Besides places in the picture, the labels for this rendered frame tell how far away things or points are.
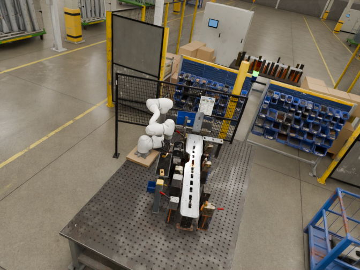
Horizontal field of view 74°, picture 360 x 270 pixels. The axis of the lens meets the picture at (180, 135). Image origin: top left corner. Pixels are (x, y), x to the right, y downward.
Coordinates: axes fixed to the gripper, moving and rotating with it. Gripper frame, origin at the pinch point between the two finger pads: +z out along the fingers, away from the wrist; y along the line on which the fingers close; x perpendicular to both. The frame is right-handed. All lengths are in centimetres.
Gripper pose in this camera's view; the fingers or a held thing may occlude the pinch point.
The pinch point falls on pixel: (165, 152)
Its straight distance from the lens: 262.5
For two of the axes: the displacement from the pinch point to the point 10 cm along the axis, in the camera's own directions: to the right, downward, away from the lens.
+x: 3.8, -4.9, 7.9
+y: 9.1, 3.4, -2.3
